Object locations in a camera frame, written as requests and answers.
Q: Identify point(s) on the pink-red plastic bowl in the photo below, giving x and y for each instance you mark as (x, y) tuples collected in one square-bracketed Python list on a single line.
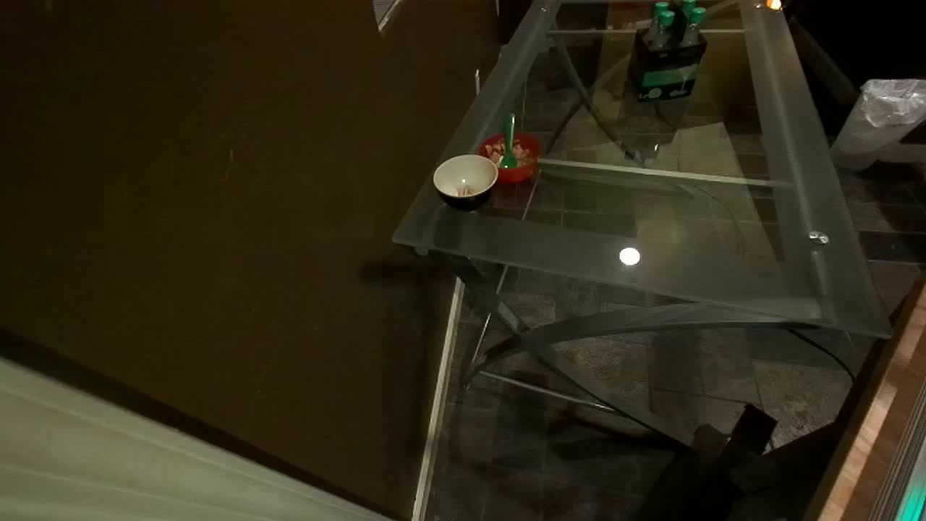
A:
[(522, 164)]

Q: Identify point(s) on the black floor stand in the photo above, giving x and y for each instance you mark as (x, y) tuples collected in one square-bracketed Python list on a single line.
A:
[(723, 467)]

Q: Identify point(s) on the dark green bottle carton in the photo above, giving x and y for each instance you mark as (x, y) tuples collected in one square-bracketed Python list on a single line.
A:
[(666, 73)]

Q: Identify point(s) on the glass desk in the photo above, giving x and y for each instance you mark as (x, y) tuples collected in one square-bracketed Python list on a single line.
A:
[(538, 335)]

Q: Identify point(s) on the green cap clear bottle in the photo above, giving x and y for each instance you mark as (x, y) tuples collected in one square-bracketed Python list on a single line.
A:
[(660, 16), (690, 14)]

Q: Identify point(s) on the white panel door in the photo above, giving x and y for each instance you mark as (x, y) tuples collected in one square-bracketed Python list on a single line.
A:
[(117, 452)]

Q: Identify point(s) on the white ceramic bowl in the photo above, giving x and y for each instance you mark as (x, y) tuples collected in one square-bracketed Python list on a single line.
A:
[(463, 181)]

